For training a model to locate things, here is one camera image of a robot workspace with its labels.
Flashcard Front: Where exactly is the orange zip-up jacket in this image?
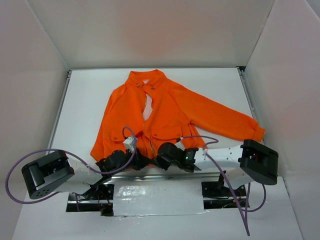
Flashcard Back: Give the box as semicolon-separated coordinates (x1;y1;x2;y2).
90;69;265;161

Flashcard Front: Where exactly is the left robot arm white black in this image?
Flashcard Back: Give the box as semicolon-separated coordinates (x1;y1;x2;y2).
21;149;151;200

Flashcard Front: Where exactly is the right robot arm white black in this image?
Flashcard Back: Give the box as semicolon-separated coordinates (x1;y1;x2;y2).
155;139;279;196

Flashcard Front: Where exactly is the white foil-taped panel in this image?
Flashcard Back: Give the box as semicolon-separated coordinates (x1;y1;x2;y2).
113;179;205;217

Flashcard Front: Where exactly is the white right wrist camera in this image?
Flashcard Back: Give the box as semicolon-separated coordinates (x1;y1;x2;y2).
175;138;184;148

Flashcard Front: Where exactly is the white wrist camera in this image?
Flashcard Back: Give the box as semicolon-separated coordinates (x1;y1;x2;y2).
175;138;184;148
123;136;137;153

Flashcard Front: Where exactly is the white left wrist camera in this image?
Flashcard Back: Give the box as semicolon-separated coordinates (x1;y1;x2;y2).
123;136;137;153

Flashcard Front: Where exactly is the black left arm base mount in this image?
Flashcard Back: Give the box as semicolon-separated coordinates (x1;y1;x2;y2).
66;183;115;217

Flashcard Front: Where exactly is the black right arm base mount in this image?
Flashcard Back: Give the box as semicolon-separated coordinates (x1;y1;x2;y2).
201;176;237;210

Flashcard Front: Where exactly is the aluminium table frame rail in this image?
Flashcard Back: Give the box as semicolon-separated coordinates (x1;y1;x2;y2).
37;66;279;181

